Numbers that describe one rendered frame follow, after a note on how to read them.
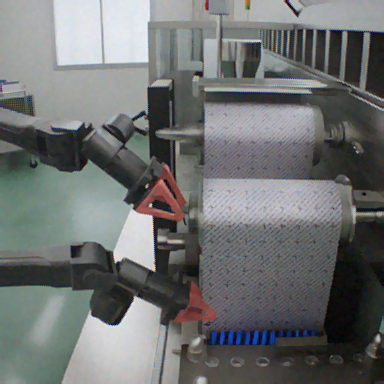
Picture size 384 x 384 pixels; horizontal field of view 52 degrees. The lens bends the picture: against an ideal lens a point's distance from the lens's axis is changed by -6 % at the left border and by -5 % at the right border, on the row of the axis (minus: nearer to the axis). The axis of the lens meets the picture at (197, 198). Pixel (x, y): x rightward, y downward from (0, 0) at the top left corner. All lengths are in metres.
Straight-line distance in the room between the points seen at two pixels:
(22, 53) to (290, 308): 6.31
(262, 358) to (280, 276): 0.15
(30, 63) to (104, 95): 1.25
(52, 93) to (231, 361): 6.15
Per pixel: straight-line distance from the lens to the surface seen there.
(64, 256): 0.71
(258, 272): 0.75
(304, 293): 0.79
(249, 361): 0.77
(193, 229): 0.73
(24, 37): 6.77
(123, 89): 6.37
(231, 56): 1.35
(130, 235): 1.45
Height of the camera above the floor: 1.57
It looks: 23 degrees down
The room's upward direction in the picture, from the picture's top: straight up
